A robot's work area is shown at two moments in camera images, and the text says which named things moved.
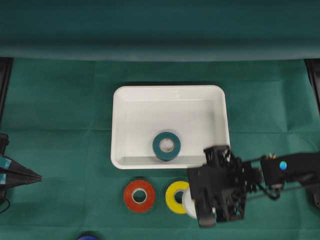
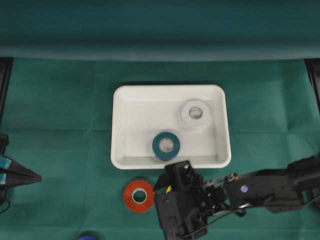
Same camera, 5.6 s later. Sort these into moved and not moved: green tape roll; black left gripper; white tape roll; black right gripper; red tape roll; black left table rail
Moved: white tape roll; black right gripper
Not moved: green tape roll; black left gripper; black left table rail; red tape roll
